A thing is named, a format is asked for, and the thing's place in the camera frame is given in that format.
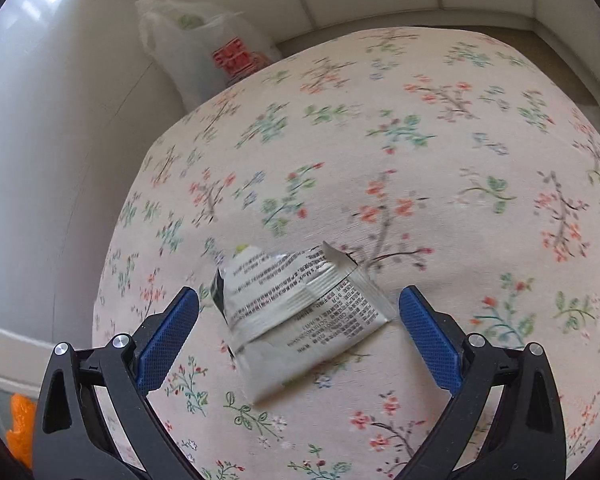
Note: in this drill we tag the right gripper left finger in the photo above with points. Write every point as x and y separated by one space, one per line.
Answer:
71 439

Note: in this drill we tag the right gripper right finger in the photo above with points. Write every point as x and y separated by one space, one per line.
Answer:
526 439

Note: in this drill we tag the floral tablecloth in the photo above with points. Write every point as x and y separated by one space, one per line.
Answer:
438 158

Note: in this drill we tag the white plastic shopping bag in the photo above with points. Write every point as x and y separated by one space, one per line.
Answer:
202 47

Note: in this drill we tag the clear bag orange snacks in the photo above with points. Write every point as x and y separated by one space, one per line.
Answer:
19 438

